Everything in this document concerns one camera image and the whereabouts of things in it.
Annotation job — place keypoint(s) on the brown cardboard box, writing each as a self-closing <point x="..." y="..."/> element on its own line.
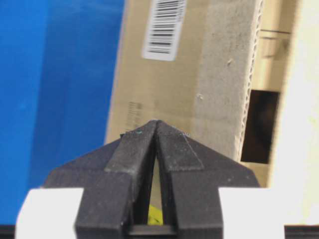
<point x="226" y="50"/>

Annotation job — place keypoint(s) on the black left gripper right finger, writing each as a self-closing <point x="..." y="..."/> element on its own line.
<point x="211" y="196"/>

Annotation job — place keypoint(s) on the blue table cloth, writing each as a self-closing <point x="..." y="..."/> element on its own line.
<point x="57" y="65"/>

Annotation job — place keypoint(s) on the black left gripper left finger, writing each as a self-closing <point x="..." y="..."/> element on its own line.
<point x="94" y="196"/>

